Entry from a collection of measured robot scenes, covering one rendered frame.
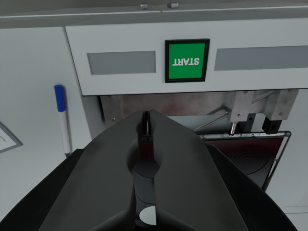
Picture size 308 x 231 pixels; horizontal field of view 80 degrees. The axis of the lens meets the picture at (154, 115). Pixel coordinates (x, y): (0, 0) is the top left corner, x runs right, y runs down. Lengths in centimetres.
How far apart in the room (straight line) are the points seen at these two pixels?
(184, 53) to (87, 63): 13
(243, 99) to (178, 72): 16
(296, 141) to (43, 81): 61
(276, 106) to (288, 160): 30
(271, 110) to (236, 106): 8
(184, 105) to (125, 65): 17
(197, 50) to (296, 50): 14
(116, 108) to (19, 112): 15
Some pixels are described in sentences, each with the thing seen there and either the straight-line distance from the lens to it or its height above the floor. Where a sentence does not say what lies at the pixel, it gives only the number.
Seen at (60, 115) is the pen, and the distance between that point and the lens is 30.
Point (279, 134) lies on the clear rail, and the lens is 47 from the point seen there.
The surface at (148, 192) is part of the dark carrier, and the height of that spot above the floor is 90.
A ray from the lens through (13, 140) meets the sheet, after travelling 38.
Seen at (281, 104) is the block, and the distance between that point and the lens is 42.
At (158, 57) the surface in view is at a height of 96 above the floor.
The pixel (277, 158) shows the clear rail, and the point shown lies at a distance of 53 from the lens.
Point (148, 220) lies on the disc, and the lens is 64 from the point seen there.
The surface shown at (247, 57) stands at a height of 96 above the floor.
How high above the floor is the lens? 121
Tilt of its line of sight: 58 degrees down
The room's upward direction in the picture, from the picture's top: 178 degrees clockwise
